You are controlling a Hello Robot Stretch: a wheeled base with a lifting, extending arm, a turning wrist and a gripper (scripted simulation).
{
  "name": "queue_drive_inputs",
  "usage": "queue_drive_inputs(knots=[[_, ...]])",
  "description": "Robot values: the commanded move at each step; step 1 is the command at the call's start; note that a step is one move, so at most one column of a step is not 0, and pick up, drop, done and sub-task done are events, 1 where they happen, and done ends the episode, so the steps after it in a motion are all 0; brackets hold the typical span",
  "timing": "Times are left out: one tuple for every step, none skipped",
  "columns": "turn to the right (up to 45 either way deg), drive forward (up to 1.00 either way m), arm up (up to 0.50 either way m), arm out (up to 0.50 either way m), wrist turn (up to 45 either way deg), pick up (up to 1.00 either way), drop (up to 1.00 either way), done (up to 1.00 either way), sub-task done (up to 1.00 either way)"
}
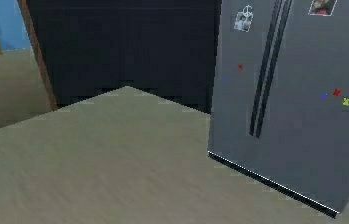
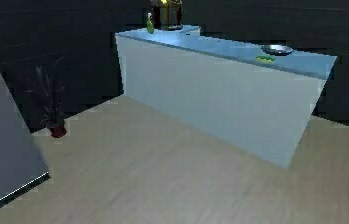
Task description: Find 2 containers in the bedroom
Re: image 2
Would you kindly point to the pale blue kitchen counter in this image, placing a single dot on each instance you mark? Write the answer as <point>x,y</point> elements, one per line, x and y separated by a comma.
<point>215,100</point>

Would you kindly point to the green bottle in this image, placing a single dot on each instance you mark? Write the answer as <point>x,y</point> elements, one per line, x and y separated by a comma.
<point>150,25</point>

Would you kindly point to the green flat dish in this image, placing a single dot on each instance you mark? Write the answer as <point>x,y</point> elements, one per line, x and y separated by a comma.
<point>265,59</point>

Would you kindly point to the grey metal pan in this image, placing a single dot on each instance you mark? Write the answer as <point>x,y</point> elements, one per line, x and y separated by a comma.
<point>277,49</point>

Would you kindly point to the dark house plant red pot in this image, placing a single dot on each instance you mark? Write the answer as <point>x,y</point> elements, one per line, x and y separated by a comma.
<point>53,113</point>

